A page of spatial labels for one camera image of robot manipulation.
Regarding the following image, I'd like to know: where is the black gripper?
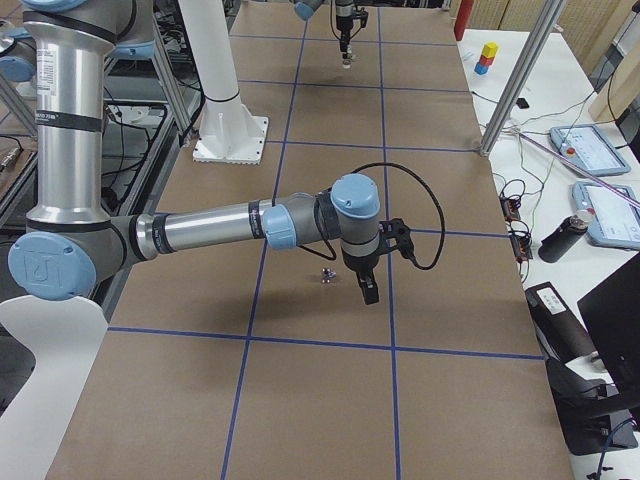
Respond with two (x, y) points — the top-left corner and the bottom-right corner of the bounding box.
(334, 0), (367, 53)
(342, 249), (379, 305)

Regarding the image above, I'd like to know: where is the chrome metal valve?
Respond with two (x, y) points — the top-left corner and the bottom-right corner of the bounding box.
(321, 268), (336, 284)

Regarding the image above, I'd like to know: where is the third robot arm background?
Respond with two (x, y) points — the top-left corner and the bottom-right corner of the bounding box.
(1, 19), (36, 83)

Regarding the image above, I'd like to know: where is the red fire extinguisher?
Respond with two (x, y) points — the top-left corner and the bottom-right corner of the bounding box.
(454, 0), (475, 41)

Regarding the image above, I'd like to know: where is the blue cube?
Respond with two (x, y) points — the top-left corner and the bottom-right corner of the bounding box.
(474, 63), (489, 75)

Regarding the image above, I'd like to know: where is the red cube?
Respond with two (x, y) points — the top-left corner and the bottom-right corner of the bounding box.
(478, 55), (495, 67)

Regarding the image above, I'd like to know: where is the yellow cube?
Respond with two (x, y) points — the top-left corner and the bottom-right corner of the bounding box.
(481, 42), (499, 59)

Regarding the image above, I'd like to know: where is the small circuit board lower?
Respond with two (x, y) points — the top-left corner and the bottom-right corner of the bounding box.
(509, 230), (533, 263)

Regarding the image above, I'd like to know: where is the small circuit board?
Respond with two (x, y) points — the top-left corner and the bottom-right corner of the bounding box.
(500, 198), (521, 222)
(509, 230), (533, 263)

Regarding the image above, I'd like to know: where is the small circuit board upper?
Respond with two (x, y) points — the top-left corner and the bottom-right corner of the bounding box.
(500, 198), (521, 222)

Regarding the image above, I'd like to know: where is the black cylinder bottle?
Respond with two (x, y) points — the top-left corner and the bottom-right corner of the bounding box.
(538, 209), (595, 263)

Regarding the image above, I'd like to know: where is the black box with label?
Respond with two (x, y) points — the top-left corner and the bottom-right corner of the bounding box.
(525, 282), (596, 363)

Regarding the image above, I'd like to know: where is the black monitor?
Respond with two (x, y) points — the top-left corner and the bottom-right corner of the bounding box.
(578, 255), (639, 392)

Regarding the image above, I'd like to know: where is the lower teach pendant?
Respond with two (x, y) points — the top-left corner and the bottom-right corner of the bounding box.
(572, 181), (639, 250)

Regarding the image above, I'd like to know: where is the teach pendant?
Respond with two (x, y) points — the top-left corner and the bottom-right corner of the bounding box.
(572, 181), (639, 250)
(549, 124), (631, 176)

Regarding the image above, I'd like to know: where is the upper teach pendant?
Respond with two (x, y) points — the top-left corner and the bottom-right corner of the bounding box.
(549, 124), (631, 176)

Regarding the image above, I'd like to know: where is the black monitor stand base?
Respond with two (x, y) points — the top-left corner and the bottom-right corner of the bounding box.
(545, 358), (639, 456)

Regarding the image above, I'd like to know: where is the pink rod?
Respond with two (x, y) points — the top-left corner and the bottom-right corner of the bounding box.
(514, 128), (640, 207)

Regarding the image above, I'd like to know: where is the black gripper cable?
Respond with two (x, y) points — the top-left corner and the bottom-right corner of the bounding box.
(299, 162), (448, 271)

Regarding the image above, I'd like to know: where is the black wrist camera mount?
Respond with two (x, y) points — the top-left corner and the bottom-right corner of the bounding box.
(375, 218), (417, 264)

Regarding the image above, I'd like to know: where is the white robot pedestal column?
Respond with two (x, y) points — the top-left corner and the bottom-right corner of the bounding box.
(179, 0), (269, 164)

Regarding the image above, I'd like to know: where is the aluminium frame post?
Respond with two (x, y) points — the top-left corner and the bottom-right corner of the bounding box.
(479, 0), (567, 157)

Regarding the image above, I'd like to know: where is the aluminium frame rack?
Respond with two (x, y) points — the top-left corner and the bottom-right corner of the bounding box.
(0, 29), (201, 221)

